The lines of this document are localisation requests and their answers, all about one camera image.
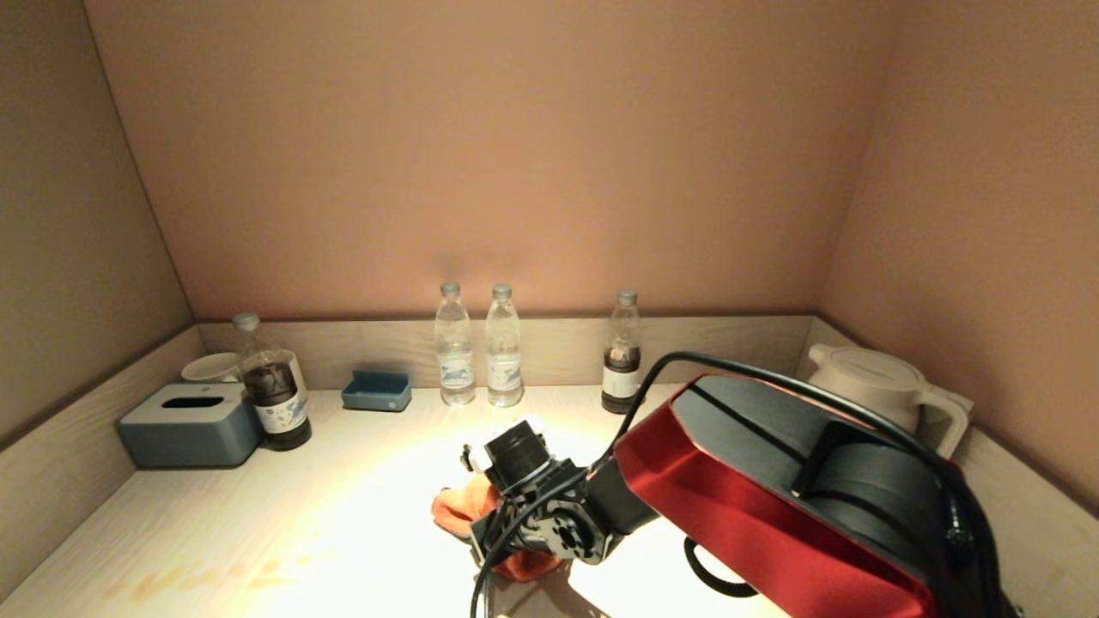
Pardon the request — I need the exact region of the small blue tray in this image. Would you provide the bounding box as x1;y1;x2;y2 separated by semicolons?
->
341;370;412;414

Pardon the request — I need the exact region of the white ceramic cup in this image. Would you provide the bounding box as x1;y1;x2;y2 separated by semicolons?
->
181;353;242;385

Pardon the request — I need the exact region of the blue tissue box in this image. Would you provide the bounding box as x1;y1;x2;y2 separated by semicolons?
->
118;384;263;470

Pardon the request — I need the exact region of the short black cable loop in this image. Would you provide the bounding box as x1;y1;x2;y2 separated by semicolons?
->
684;536;762;600

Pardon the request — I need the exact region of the clear water bottle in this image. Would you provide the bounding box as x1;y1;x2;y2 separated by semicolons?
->
484;284;525;409
434;282;477;407

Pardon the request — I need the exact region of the orange microfibre cloth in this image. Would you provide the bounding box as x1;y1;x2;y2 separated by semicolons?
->
431;476;563;584

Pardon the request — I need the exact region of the small dark drink bottle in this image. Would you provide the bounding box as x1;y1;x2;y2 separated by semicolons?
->
601;289;641;415

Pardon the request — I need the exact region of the large dark drink bottle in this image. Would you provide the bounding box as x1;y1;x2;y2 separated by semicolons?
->
232;312;313;452

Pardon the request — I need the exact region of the long black cable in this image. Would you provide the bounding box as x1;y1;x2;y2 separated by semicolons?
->
468;352;1005;618

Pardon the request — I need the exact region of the white electric kettle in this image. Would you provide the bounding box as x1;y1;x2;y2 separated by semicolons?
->
807;343;975;460

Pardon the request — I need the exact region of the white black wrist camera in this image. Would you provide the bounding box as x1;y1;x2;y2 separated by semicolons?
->
461;418;559;494

